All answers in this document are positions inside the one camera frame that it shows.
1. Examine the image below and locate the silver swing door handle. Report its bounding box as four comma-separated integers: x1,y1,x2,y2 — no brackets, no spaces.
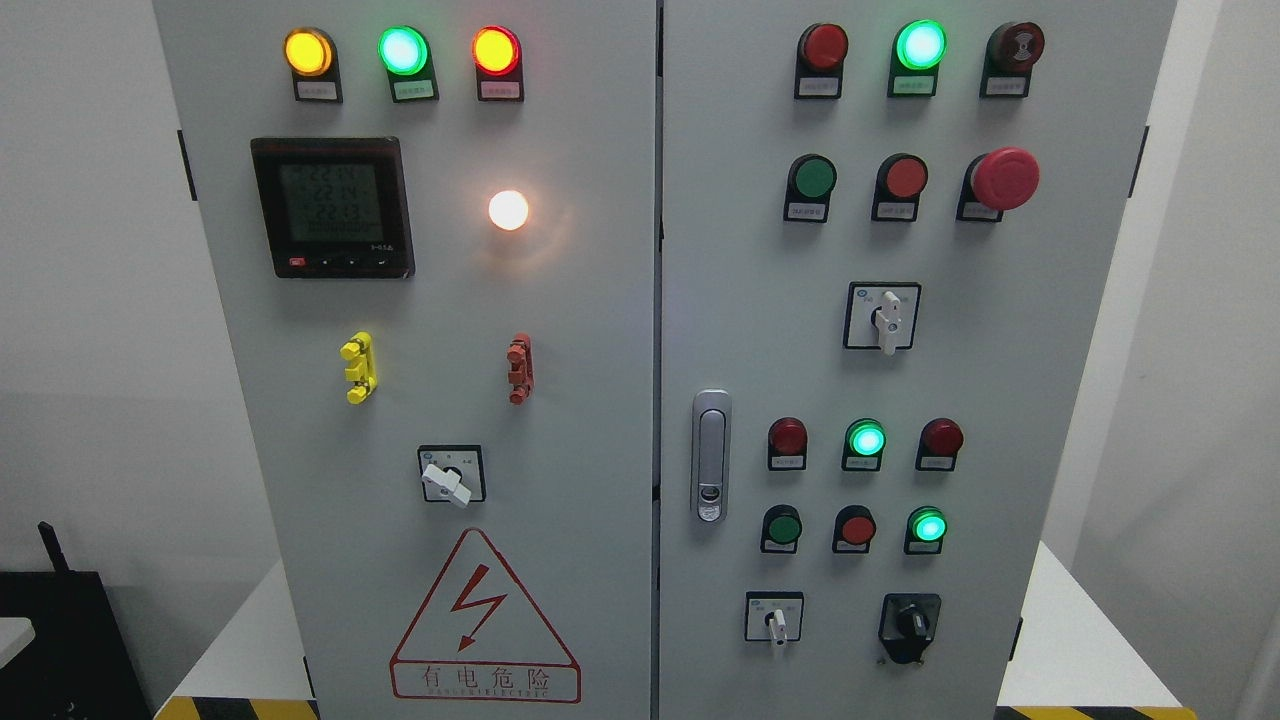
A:
690,389,732,523

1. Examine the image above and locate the grey left cabinet door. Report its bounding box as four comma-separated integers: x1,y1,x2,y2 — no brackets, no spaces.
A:
154,1,659,719

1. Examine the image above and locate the grey cabinet door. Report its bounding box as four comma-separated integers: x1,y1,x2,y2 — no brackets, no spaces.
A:
154,1,659,719
655,1,1176,719

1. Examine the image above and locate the grey right cabinet door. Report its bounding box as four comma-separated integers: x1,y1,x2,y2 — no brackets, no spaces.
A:
655,1,1176,719

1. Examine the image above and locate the red lamp top right door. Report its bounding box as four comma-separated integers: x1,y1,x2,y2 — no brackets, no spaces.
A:
794,23,849,100

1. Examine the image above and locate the green indicator lamp left door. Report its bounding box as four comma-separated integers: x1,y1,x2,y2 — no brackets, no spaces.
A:
378,26,438,102

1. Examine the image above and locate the green lamp top right door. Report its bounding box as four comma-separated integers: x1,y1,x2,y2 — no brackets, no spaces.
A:
886,18,948,97

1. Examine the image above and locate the red lamp middle left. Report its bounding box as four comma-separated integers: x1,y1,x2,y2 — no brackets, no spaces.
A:
767,416,808,471

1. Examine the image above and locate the white glowing lamp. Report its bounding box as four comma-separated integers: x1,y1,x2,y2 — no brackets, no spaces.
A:
488,190,530,232

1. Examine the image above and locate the green push button lower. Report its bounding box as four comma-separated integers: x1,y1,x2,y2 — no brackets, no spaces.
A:
759,503,803,553

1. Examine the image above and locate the green push button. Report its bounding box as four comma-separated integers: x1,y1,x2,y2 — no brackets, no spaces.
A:
783,152,837,223
759,503,803,553

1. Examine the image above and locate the green lamp middle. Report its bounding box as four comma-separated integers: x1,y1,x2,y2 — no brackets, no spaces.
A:
841,418,886,471

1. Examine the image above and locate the green push button upper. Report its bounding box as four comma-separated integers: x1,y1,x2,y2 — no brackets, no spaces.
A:
783,152,837,223

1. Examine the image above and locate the red push button lower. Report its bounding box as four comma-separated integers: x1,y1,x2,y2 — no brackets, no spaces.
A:
831,505,877,553

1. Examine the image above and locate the red push button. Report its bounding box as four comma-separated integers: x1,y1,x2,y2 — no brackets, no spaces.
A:
831,505,877,553
870,152,929,222

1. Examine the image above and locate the red lamp middle right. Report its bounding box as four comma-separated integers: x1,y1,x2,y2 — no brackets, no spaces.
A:
915,416,965,471

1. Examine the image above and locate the red push button upper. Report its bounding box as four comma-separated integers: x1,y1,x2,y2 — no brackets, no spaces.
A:
870,152,929,222

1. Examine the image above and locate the red high voltage warning sticker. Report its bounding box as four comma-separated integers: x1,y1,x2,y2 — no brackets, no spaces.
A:
389,527,582,705

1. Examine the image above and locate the green lit button lower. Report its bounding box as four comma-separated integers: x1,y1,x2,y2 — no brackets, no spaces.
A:
902,506,948,556

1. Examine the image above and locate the orange red indicator lamp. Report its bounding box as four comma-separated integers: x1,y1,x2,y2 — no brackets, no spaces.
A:
471,26,524,102

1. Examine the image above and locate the black digital power meter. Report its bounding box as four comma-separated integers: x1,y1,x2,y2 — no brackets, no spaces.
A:
250,136,415,279

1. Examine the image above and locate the black selector knob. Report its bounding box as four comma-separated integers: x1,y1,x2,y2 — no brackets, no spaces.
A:
878,593,941,664

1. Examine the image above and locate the red emergency stop button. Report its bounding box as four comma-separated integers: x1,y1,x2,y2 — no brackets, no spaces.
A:
956,146,1041,223

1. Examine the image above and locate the yellow indicator lamp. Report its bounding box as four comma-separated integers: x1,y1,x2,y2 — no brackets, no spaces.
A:
282,26,343,102

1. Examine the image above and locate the dark red buzzer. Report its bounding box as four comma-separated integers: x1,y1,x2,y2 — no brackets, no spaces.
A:
979,20,1044,99

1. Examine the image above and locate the white platform with hazard stripes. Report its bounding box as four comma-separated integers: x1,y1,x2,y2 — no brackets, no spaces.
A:
157,546,1194,719

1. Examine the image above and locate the black box with antenna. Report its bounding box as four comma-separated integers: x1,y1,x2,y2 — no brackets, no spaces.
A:
1,521,152,719

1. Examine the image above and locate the white rotary switch left door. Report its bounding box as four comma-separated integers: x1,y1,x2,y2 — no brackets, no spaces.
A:
417,445,486,507

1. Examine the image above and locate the white rotary switch upper right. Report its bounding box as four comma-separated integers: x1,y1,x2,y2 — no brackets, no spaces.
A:
844,281,922,356

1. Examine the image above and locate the white rotary switch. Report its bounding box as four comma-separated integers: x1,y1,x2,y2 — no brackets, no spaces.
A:
742,591,805,648
844,281,922,356

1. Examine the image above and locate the white rotary switch lower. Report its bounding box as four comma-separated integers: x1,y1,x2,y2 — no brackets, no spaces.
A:
742,591,805,648

